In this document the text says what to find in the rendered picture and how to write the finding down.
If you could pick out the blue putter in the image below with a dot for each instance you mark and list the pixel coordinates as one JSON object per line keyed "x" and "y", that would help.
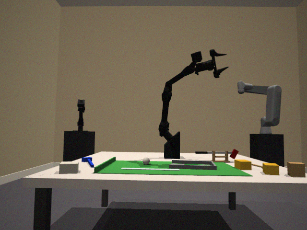
{"x": 89, "y": 160}

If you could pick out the white golf ball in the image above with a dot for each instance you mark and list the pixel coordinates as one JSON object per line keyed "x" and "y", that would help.
{"x": 146, "y": 160}

